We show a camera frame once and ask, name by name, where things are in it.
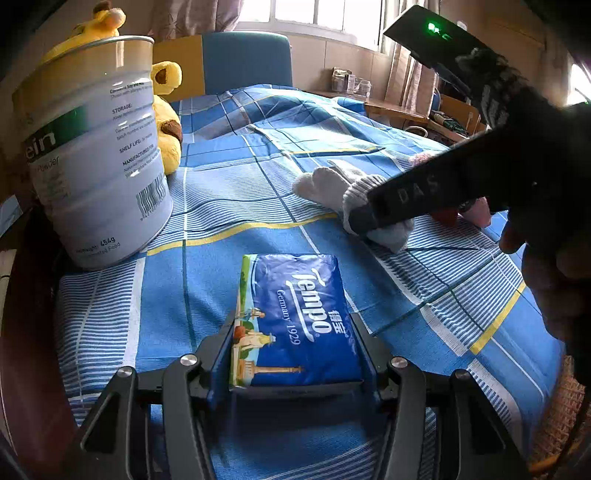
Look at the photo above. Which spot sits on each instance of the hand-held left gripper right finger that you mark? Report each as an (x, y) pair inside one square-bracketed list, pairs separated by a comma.
[(369, 364)]

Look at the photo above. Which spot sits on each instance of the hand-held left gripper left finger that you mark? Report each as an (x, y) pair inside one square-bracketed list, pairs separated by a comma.
[(219, 364)]

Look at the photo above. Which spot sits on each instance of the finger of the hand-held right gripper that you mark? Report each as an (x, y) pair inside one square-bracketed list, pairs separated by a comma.
[(371, 214)]

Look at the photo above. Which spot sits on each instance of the white knitted sock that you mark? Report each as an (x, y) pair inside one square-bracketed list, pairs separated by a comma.
[(332, 184)]

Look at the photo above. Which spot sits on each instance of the blue tissue packet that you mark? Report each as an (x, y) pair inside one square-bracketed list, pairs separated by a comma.
[(295, 323)]

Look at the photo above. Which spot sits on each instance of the white tin can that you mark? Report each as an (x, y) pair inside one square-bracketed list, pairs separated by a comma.
[(92, 161)]

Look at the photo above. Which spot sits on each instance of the person's right hand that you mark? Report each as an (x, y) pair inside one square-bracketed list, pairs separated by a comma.
[(554, 286)]

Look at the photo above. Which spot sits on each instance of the red fluffy scrunchie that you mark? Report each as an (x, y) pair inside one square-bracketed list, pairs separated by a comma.
[(448, 217)]

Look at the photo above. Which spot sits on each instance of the blue plaid bed sheet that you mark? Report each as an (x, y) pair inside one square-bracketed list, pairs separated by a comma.
[(277, 207)]

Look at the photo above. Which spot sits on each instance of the wooden desk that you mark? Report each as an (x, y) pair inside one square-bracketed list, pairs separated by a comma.
[(397, 108)]

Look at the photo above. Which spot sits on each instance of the clear plastic container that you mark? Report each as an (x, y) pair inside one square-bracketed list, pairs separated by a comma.
[(351, 83)]

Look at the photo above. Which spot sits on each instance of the patterned curtain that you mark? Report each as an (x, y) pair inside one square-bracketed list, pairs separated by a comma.
[(408, 78)]

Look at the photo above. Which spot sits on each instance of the blue and yellow headboard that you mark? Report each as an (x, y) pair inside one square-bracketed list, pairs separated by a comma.
[(244, 60)]

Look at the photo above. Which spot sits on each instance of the window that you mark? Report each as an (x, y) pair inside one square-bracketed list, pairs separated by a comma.
[(318, 18)]

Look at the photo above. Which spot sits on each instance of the yellow bear plush toy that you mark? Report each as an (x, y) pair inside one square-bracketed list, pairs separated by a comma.
[(166, 124)]

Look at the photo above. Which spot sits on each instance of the pink curtain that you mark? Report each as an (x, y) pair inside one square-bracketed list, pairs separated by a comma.
[(194, 18)]

